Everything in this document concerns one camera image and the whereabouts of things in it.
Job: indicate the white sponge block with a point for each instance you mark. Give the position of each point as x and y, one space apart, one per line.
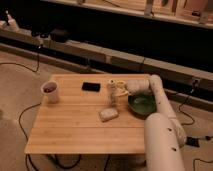
108 114

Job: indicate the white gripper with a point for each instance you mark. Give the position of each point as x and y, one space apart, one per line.
133 86

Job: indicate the wooden table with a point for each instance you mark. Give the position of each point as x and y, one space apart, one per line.
73 126

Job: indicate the white paper cup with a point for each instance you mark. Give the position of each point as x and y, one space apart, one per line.
50 90

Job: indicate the green bowl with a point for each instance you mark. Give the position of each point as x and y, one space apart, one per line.
142 104

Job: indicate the black power adapter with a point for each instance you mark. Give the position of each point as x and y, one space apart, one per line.
192 142

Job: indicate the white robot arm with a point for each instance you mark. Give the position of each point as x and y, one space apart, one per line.
163 133

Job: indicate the black phone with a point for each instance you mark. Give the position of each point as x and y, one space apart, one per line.
91 86

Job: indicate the dark box on ledge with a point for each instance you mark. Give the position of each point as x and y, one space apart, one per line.
59 35

